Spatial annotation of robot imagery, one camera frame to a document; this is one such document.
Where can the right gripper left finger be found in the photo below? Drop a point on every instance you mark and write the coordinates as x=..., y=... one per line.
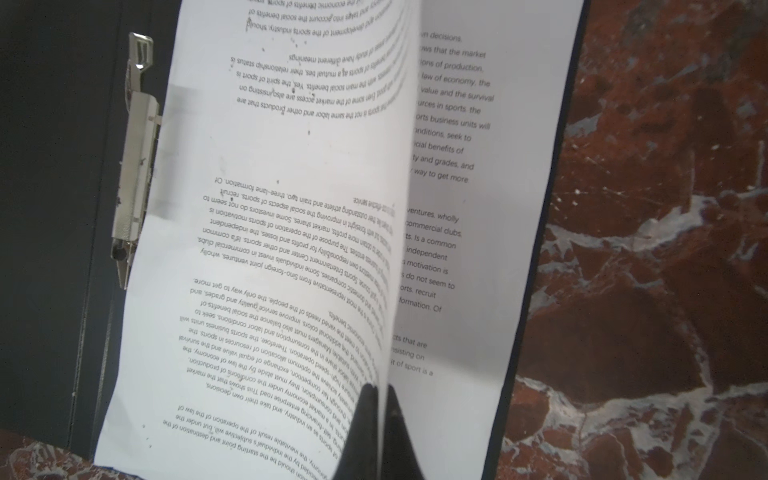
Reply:
x=358, y=460

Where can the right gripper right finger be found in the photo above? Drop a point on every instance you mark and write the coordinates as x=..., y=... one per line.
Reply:
x=399, y=461

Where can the printed paper sheet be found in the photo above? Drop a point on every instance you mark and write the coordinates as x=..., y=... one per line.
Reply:
x=492, y=80

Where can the folder white cover black inside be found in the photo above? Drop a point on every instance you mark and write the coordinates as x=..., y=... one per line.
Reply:
x=63, y=124

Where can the metal folder clip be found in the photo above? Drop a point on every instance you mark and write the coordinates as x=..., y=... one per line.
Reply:
x=144, y=120

